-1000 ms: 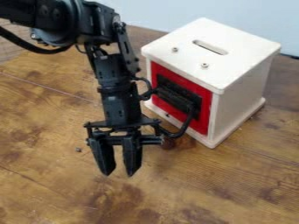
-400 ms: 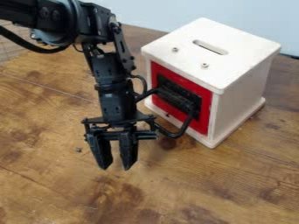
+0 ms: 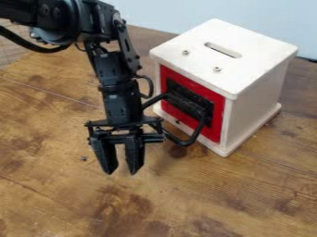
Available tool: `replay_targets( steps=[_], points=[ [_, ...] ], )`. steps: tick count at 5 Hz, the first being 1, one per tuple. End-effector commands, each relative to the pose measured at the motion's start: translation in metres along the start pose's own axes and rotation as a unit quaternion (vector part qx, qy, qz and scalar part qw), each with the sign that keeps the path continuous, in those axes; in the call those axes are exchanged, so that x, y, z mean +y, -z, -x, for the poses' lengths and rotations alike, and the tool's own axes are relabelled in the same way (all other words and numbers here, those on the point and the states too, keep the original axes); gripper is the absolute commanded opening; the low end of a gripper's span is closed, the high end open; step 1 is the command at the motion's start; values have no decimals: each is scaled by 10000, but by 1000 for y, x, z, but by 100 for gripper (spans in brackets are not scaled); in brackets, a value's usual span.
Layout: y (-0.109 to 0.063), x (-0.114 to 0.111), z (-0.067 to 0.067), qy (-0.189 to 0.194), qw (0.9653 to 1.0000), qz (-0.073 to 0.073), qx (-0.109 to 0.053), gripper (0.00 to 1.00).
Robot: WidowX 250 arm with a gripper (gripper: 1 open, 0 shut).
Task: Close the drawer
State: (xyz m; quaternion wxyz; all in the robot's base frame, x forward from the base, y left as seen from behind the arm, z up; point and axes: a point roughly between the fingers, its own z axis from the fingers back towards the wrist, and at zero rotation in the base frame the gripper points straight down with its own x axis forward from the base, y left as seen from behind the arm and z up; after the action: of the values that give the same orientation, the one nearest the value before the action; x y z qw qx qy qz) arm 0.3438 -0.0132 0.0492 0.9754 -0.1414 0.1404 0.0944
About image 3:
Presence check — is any red drawer front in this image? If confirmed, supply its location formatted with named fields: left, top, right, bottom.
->
left=160, top=66, right=225, bottom=143

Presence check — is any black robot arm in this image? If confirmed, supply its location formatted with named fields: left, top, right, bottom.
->
left=0, top=0, right=164, bottom=174

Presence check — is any black metal drawer handle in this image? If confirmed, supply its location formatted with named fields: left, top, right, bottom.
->
left=142, top=80, right=214, bottom=146

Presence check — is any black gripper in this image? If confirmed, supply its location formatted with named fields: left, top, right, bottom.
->
left=86, top=80, right=164, bottom=175

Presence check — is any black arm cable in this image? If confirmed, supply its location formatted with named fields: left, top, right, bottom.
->
left=134, top=74, right=156, bottom=100

